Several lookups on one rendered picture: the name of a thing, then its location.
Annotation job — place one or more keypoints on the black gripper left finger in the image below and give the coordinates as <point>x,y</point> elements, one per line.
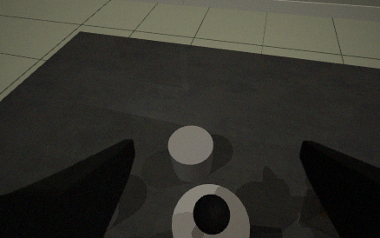
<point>76,202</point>

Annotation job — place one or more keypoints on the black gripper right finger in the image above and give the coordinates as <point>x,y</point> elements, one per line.
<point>348,189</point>

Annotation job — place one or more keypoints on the brown cube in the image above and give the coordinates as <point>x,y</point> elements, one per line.
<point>322,212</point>

